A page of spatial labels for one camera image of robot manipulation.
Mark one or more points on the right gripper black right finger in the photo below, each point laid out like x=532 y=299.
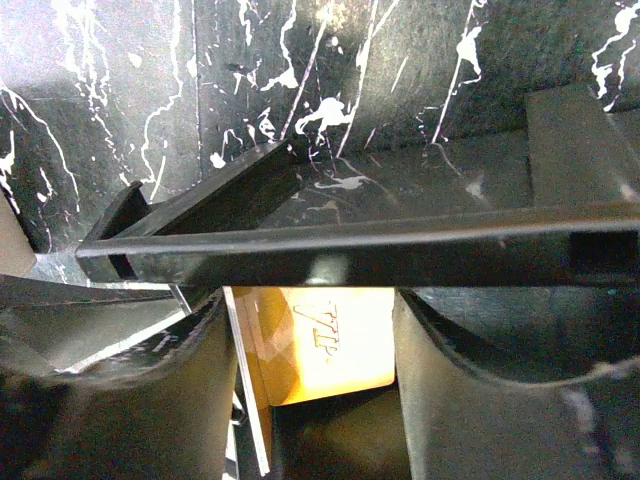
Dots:
x=519 y=383

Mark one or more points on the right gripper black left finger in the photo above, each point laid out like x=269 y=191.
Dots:
x=159 y=409

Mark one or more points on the black plastic card box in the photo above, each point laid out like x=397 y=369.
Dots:
x=556 y=203

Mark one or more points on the beige leather card holder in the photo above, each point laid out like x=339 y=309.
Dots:
x=16 y=255

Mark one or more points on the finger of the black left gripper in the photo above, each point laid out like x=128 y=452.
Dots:
x=49 y=327

